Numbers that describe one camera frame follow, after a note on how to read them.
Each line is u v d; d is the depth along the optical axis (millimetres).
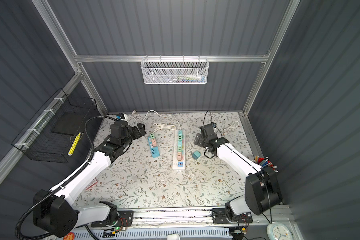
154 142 947
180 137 963
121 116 697
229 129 1088
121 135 602
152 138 970
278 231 680
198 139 803
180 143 940
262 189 424
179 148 916
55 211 391
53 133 721
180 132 1069
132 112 1236
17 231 362
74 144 693
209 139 663
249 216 736
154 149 963
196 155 939
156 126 1088
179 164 891
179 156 889
